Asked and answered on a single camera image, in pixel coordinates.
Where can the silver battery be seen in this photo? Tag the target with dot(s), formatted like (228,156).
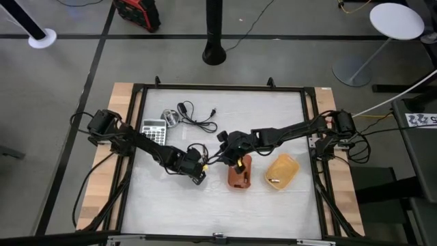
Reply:
(274,180)

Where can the silver aluminium bar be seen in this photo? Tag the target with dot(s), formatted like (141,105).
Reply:
(315,242)
(126,239)

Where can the black round pillar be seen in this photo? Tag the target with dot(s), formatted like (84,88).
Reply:
(214,34)

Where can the wooden bench top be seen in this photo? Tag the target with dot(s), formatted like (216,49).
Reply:
(117,102)

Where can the chrome lamp base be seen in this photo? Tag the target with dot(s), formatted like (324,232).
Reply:
(169,118)

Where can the grey desk calculator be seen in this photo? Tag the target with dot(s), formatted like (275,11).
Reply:
(153,133)

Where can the white printed sticker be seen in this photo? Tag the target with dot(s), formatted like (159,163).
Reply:
(420,120)

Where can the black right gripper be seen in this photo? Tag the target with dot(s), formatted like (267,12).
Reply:
(239,145)

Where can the red black toolbox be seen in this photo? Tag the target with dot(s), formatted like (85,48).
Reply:
(136,13)

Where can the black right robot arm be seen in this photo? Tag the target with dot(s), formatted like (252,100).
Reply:
(290,131)

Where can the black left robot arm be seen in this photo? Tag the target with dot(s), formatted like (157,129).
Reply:
(147,143)

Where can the yellow plastic bin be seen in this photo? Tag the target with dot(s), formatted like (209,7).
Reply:
(286,167)

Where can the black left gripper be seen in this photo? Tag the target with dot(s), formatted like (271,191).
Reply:
(191,166)

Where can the orange plastic bin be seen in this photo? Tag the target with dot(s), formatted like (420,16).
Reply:
(235,182)

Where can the white round stool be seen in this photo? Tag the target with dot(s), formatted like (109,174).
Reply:
(396,20)

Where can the black desk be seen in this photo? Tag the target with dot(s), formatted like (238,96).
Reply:
(420,153)

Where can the black pole white base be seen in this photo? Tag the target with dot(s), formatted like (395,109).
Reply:
(20,17)

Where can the black table-level camera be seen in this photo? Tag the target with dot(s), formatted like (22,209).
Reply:
(219,238)

